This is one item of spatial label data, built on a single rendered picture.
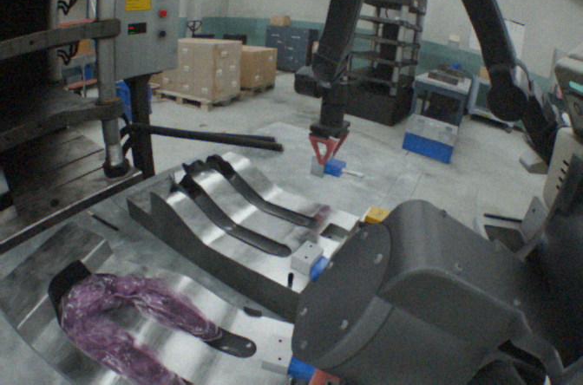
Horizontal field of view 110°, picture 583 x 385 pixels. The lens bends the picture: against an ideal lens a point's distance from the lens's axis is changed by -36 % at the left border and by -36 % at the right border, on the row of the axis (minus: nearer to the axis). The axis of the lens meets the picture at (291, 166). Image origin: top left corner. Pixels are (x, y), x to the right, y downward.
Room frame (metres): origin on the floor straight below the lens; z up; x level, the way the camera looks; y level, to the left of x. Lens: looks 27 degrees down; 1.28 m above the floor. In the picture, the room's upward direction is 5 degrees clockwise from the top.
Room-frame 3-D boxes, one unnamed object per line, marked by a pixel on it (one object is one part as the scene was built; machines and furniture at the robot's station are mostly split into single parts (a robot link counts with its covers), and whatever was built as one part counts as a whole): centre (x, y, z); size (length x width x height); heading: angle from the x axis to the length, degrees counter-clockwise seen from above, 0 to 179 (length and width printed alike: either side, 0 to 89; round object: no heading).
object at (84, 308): (0.22, 0.22, 0.90); 0.26 x 0.18 x 0.08; 78
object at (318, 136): (0.70, -0.08, 0.99); 0.07 x 0.07 x 0.09; 61
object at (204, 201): (0.55, 0.11, 0.92); 0.35 x 0.16 x 0.09; 61
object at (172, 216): (0.56, 0.12, 0.87); 0.50 x 0.26 x 0.14; 61
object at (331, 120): (0.71, -0.08, 1.06); 0.10 x 0.07 x 0.07; 151
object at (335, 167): (0.69, -0.12, 0.94); 0.13 x 0.05 x 0.05; 61
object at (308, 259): (0.38, -0.08, 0.89); 0.13 x 0.05 x 0.05; 59
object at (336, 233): (0.49, -0.10, 0.87); 0.05 x 0.05 x 0.04; 61
